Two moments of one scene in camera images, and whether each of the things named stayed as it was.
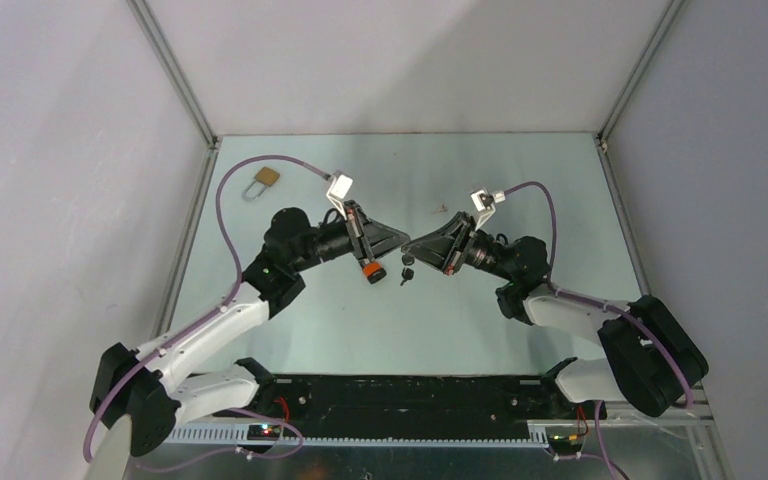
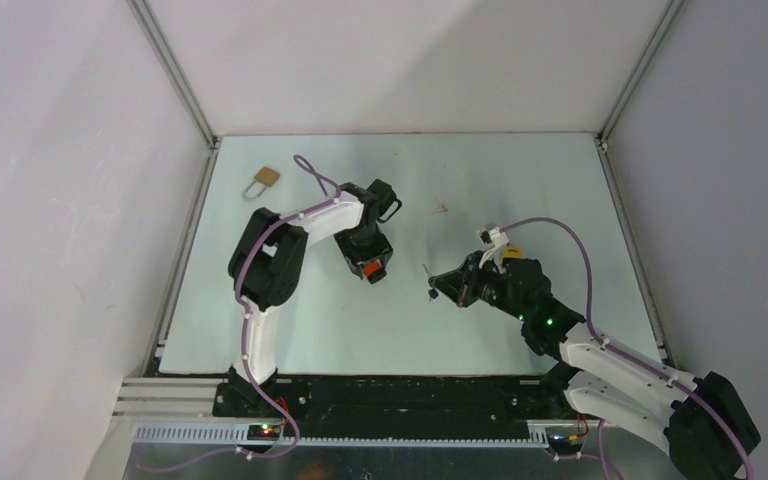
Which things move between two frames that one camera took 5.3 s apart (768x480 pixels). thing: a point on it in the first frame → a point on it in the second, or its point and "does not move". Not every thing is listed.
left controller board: x=263 y=431 does not move
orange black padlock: x=374 y=272 does not move
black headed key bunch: x=407 y=272 → x=432 y=293
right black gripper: x=447 y=247 → x=460 y=284
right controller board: x=561 y=444 does not move
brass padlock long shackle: x=266 y=176 does not move
